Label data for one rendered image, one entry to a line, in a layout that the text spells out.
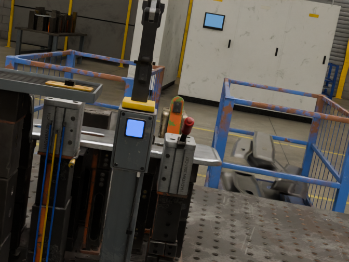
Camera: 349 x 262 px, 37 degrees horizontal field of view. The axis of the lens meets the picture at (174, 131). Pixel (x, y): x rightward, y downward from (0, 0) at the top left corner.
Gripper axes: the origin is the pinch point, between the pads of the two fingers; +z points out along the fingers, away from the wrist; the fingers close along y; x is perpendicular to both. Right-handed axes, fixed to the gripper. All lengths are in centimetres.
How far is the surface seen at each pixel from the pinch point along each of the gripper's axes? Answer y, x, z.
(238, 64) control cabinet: 798, -147, 39
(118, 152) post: -3.4, 2.2, 12.9
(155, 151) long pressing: 24.6, -5.2, 18.6
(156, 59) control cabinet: 812, -9, 54
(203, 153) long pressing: 30.9, -17.5, 18.9
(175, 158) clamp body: 12.7, -9.4, 16.7
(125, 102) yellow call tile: -2.9, 2.3, 3.6
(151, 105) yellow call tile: -2.7, -2.3, 3.5
